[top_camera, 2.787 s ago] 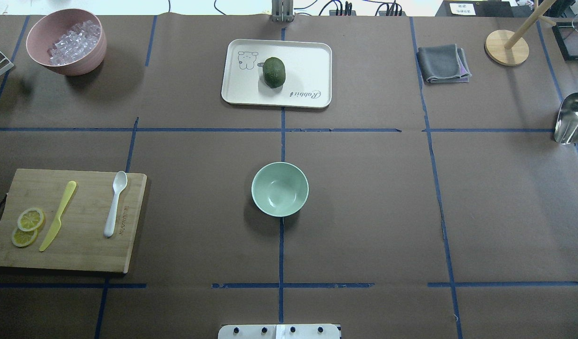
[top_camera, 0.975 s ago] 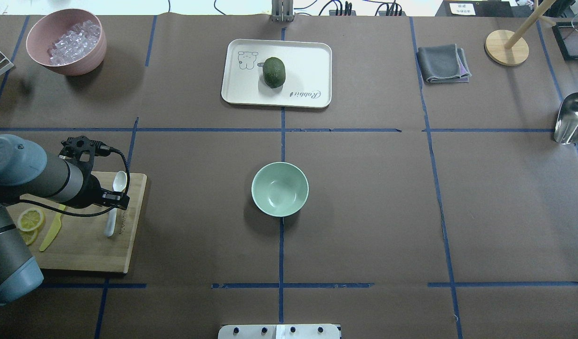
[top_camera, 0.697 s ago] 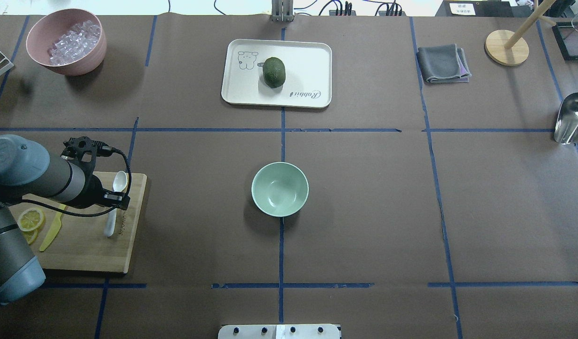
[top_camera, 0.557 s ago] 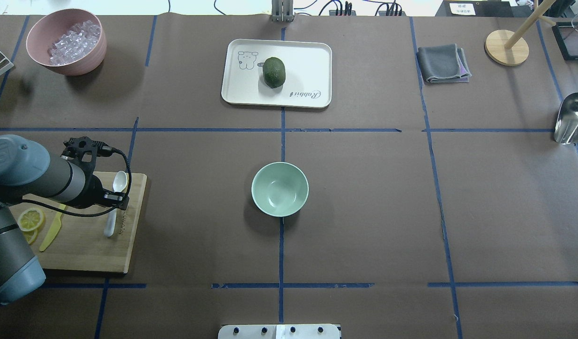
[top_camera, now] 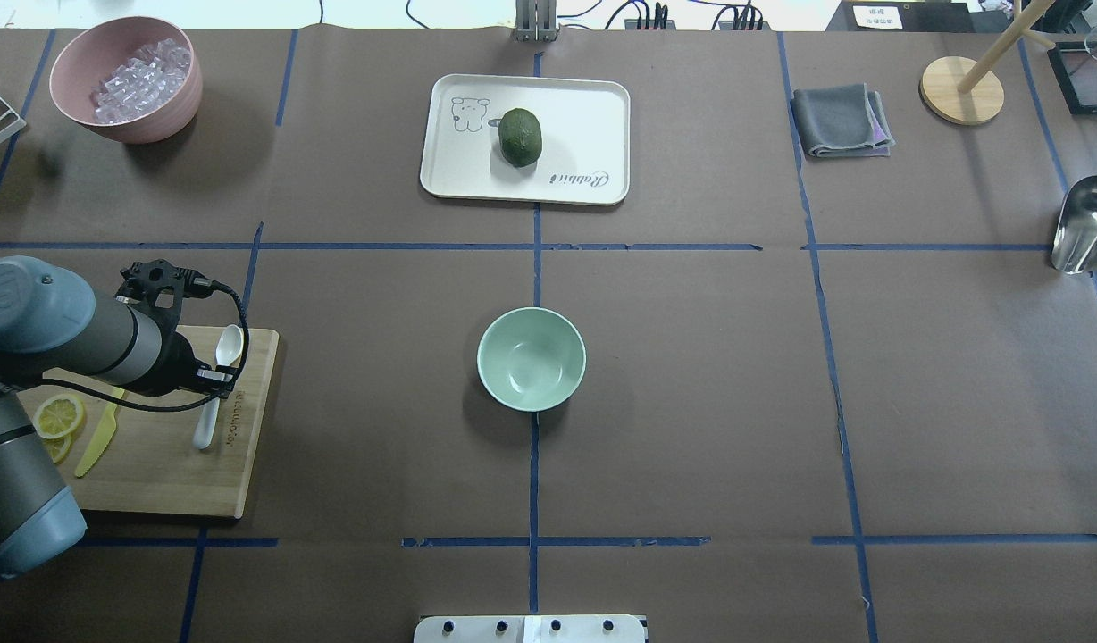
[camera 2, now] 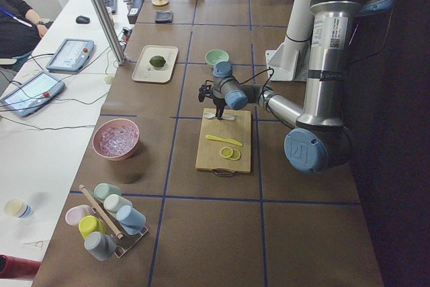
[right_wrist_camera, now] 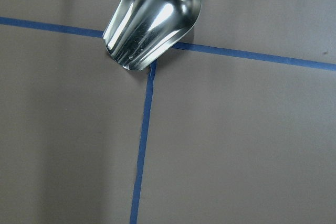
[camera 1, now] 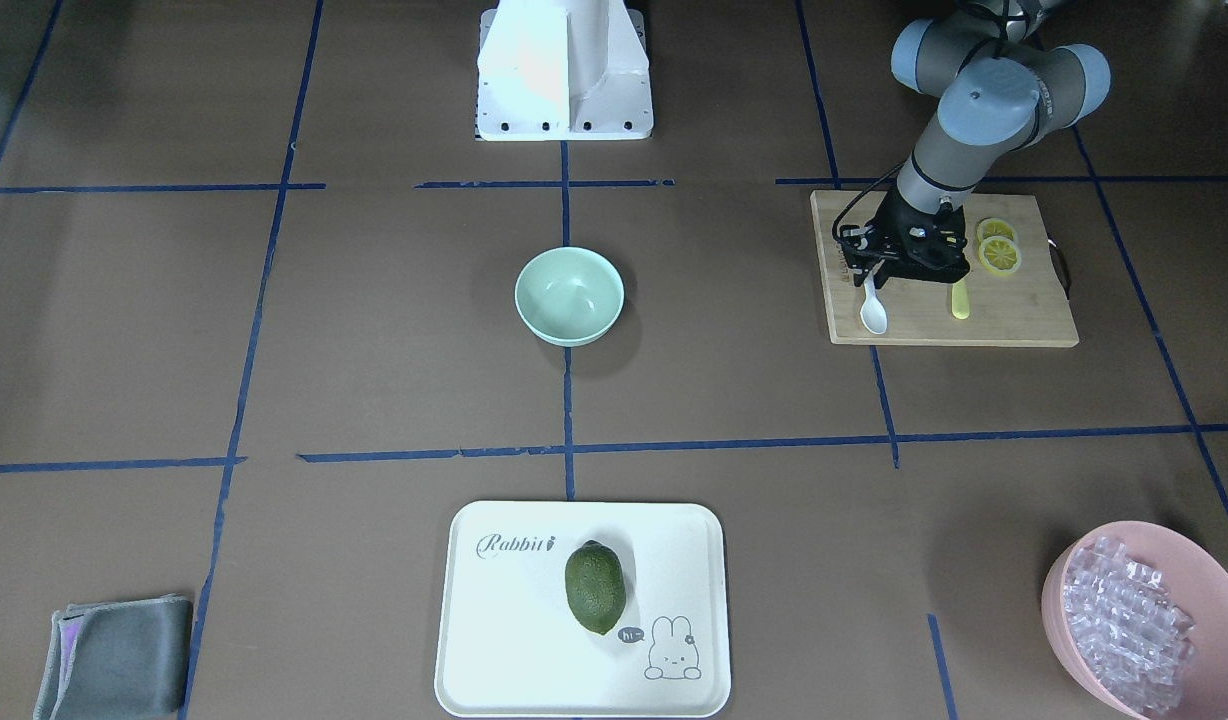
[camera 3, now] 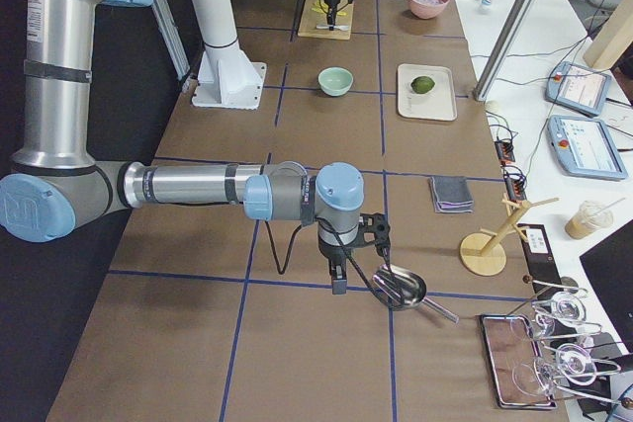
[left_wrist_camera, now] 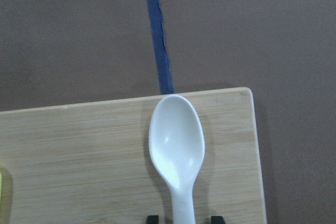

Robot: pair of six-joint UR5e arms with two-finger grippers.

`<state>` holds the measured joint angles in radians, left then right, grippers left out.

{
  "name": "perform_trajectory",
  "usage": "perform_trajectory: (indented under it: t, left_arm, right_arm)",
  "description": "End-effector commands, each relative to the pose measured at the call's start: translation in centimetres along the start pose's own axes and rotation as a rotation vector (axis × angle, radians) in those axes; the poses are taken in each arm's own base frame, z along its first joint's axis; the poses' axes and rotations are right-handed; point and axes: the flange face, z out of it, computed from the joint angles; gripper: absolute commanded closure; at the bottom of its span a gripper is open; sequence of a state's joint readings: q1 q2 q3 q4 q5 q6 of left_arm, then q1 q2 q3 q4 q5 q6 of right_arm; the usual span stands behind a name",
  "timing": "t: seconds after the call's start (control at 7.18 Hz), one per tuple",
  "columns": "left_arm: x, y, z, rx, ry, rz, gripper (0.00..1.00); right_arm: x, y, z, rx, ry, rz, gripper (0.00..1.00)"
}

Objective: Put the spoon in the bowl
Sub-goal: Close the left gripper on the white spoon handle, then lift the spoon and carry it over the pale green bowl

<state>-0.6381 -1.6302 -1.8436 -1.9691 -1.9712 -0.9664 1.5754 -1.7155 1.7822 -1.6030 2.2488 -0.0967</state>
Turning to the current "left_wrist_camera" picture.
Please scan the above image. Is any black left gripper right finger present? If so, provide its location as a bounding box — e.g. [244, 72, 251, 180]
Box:
[211, 216, 225, 224]

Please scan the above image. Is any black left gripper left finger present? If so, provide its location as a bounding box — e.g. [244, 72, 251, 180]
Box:
[146, 215, 159, 224]

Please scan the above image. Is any white plastic spoon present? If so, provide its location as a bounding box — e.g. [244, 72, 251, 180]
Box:
[149, 94, 205, 223]

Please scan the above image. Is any wooden cutting board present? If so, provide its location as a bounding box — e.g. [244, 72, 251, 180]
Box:
[1, 88, 267, 223]

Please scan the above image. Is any yellow plastic knife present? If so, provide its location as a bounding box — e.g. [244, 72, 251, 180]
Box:
[0, 172, 3, 203]

